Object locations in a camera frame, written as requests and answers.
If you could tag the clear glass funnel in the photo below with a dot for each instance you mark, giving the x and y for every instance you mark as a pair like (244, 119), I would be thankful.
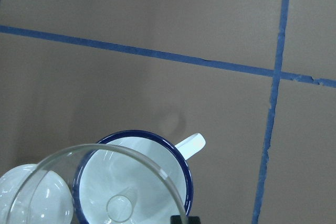
(66, 163)

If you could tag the white round mug lid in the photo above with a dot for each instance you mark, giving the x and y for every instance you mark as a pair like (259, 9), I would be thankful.
(42, 198)

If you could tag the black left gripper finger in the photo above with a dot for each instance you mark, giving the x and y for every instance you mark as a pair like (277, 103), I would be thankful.
(177, 219)

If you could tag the white enamel mug blue rim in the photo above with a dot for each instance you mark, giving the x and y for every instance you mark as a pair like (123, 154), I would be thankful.
(136, 177)

